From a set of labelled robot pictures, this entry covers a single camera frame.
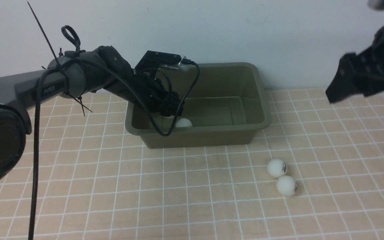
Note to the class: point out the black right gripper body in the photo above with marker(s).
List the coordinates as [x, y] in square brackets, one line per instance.
[359, 74]

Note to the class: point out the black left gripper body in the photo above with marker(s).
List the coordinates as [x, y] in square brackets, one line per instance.
[154, 88]

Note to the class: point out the white ping-pong ball with logo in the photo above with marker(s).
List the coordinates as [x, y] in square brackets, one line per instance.
[277, 168]

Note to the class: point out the white ping-pong ball logo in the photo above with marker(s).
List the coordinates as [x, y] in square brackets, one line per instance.
[286, 186]

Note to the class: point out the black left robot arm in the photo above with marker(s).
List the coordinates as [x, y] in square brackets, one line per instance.
[102, 68]

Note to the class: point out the olive green plastic bin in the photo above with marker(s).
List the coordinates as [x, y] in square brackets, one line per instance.
[227, 106]

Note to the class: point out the beige checkered tablecloth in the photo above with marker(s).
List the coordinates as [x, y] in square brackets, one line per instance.
[97, 182]

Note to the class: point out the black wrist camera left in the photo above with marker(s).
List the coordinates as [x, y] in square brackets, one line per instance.
[158, 60]

